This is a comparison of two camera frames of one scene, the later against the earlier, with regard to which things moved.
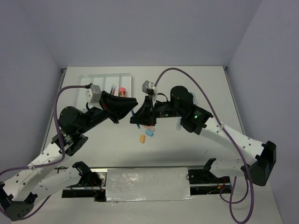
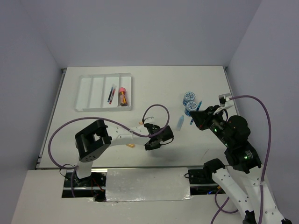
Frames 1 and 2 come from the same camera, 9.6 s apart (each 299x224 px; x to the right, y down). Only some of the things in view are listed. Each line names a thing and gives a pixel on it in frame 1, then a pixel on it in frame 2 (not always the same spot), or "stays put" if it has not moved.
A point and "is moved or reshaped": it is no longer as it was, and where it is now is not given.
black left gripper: [201, 182] stays put
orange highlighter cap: [142, 138] is moved or reshaped
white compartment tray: [105, 81] stays put
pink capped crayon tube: [122, 92] stays put
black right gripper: [145, 115] → [201, 117]
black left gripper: [116, 107] → [147, 147]
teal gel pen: [133, 115] is moved or reshaped
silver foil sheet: [137, 185] stays put
